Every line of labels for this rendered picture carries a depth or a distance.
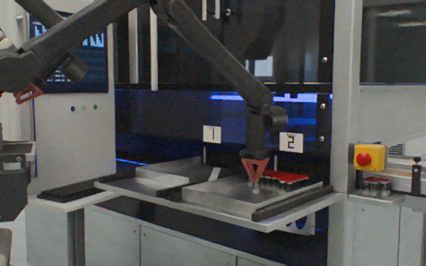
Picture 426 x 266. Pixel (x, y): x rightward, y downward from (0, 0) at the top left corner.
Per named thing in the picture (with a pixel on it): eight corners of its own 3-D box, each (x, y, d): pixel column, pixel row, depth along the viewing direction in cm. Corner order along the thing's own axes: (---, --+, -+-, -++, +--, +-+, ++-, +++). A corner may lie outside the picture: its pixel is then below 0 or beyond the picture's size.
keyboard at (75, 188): (115, 177, 191) (115, 171, 190) (140, 181, 184) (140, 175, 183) (36, 198, 156) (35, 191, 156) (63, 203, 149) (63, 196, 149)
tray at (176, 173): (200, 164, 182) (200, 155, 181) (252, 172, 165) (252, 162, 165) (135, 176, 156) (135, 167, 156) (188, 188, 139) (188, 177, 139)
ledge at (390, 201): (366, 192, 143) (367, 186, 143) (408, 199, 134) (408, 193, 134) (348, 200, 132) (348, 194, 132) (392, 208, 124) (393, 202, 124)
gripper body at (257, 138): (271, 153, 135) (271, 128, 134) (259, 159, 126) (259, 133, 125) (251, 151, 137) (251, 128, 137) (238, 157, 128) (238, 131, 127)
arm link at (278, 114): (245, 88, 130) (262, 94, 123) (276, 87, 136) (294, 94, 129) (240, 126, 134) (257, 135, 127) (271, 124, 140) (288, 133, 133)
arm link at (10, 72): (148, -42, 105) (165, -43, 97) (174, 9, 112) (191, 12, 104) (-22, 60, 94) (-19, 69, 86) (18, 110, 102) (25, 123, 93)
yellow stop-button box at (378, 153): (362, 165, 135) (364, 142, 135) (386, 168, 131) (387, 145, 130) (352, 169, 130) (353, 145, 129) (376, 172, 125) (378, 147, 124)
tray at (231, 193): (253, 180, 151) (253, 170, 151) (322, 193, 134) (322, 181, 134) (181, 199, 126) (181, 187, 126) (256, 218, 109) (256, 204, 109)
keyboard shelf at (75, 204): (102, 179, 198) (102, 174, 198) (151, 187, 184) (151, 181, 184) (12, 202, 160) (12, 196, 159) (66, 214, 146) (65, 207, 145)
